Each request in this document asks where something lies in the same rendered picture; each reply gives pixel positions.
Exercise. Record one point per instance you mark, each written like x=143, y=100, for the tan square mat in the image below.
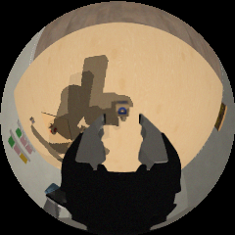
x=63, y=136

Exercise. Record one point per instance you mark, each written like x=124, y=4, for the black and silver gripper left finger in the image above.
x=85, y=152

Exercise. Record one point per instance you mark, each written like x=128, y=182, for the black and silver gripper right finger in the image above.
x=157, y=153

